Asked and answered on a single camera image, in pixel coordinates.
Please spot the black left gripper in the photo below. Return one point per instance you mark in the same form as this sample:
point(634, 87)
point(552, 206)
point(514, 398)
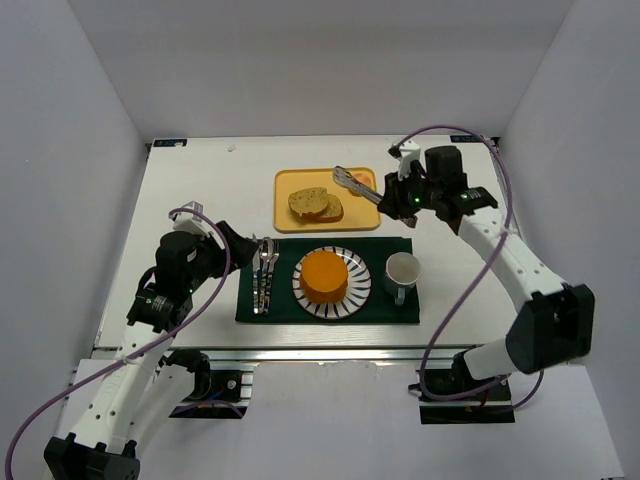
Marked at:
point(226, 247)

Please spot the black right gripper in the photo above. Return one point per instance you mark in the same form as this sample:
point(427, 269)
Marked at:
point(395, 196)

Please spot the metal kitchen tongs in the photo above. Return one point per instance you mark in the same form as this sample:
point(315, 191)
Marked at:
point(345, 179)

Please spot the round orange bread loaf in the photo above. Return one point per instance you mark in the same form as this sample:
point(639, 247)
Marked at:
point(324, 277)

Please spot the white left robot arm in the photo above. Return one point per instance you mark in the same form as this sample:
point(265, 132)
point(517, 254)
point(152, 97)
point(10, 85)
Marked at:
point(147, 378)

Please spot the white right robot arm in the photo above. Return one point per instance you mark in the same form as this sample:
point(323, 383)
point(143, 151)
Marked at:
point(554, 322)

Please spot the small round bread roll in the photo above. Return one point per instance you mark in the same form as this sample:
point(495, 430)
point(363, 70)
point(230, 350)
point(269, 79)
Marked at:
point(363, 179)

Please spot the seeded bread slice bottom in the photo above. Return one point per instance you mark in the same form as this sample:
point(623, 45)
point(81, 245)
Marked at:
point(334, 211)

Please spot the seeded bread slice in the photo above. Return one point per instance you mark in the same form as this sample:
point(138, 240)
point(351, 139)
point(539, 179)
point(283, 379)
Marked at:
point(334, 211)
point(309, 202)

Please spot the seeded bread slice top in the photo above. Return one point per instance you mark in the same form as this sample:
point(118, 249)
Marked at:
point(309, 202)

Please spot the grey ceramic mug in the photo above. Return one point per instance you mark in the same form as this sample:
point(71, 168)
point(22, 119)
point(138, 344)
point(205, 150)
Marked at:
point(402, 272)

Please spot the blue label sticker right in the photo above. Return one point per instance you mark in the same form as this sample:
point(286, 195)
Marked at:
point(466, 138)

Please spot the blue label sticker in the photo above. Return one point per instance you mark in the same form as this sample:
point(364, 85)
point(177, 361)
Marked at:
point(169, 143)
point(466, 138)

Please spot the yellow serving tray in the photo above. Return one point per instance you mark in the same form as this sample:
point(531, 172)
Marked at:
point(358, 213)

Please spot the blue striped white plate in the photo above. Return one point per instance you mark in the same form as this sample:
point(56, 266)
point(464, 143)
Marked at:
point(357, 292)

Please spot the blue label sticker left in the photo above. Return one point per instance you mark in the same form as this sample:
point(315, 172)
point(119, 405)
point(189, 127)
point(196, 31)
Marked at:
point(169, 143)

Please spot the patterned handle knife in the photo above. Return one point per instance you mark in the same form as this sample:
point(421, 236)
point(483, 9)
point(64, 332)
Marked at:
point(256, 266)

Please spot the patterned handle fork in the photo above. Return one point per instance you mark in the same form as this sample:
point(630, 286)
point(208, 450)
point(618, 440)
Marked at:
point(266, 249)

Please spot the patterned handle spoon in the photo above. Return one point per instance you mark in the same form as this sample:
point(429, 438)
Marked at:
point(273, 254)

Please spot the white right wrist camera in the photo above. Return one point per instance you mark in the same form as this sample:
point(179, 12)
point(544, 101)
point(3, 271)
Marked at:
point(406, 153)

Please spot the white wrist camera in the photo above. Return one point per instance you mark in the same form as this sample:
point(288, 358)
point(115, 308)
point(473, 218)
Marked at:
point(406, 153)
point(191, 221)

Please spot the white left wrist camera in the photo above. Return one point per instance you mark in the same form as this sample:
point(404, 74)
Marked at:
point(191, 221)

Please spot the aluminium table front rail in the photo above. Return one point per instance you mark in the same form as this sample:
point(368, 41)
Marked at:
point(312, 354)

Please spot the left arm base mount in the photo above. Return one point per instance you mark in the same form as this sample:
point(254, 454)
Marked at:
point(218, 392)

